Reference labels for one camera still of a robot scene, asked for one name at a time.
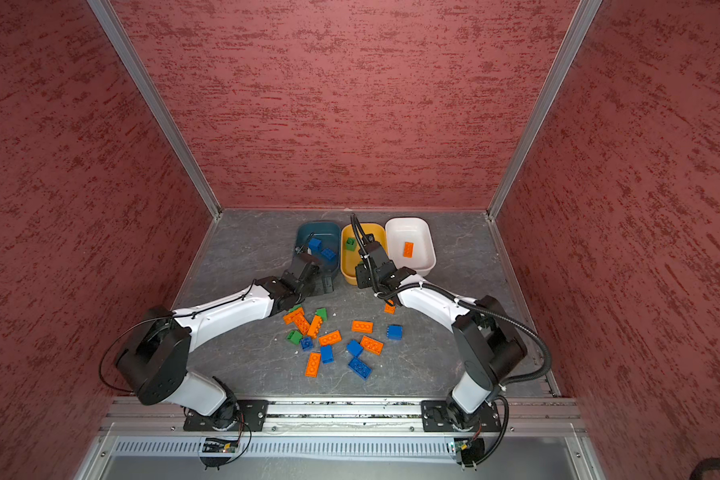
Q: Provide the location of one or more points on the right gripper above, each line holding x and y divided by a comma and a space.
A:
362, 274

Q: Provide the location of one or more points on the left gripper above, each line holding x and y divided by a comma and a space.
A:
328, 289

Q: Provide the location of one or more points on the blue lego top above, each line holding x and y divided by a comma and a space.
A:
328, 254
315, 245

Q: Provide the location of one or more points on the teal plastic bin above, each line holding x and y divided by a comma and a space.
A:
321, 239

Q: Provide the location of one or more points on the orange lego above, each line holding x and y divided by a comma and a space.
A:
315, 326
371, 345
389, 308
313, 365
408, 249
330, 338
292, 315

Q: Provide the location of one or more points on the white plastic bin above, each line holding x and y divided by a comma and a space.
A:
411, 229

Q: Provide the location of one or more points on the orange lego diagonal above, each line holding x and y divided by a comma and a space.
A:
302, 324
364, 327

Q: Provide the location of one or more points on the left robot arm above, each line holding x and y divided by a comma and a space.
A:
155, 355

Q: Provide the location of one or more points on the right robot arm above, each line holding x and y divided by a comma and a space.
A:
490, 343

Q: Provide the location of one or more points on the small blue lego left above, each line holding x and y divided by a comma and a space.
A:
306, 343

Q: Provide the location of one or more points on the blue lego lower centre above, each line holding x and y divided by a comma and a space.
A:
326, 353

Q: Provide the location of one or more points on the blue lego centre right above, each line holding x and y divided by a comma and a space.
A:
355, 348

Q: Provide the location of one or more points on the orange lego bottom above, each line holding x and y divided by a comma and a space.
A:
313, 365

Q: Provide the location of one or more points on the large blue lego bottom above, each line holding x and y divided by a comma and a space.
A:
360, 368

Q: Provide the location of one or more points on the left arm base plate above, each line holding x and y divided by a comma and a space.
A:
246, 414

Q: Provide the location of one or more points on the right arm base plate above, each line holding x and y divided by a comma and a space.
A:
447, 416

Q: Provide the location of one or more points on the aluminium front rail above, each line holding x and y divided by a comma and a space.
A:
348, 416

